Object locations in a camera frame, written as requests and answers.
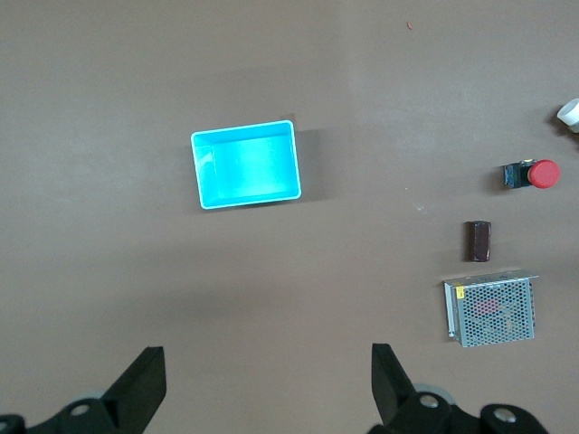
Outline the blue plastic box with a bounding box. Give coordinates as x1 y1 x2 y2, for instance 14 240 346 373
190 119 302 212

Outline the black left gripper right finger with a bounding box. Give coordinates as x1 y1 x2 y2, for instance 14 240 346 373
368 343 551 434

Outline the red mushroom push button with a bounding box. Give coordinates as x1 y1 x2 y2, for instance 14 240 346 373
502 158 561 190

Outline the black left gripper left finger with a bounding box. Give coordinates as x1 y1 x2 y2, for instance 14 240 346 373
0 345 167 434

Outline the metal mesh power supply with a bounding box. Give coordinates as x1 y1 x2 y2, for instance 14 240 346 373
441 269 540 349

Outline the dark brown rectangular block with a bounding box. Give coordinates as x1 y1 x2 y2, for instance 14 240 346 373
462 220 493 263

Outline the white-capped metal valve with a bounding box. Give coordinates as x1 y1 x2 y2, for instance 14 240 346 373
555 98 579 135

